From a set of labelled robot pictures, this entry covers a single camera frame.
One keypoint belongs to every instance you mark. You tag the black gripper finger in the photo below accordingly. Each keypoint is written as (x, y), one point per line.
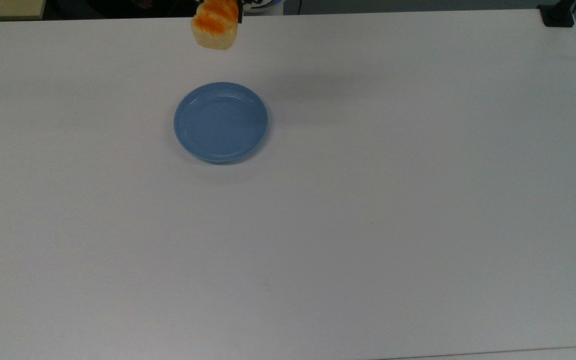
(240, 12)

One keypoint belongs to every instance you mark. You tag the bread with orange topping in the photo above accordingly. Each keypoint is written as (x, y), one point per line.
(213, 30)

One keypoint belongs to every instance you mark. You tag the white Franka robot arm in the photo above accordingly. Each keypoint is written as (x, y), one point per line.
(268, 10)

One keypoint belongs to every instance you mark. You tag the blue round plate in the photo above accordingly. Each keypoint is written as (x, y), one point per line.
(220, 122)

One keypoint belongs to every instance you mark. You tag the beige board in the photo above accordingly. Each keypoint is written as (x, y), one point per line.
(3, 9)

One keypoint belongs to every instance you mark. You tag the black clamp camera mount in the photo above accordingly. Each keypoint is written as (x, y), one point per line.
(558, 17)

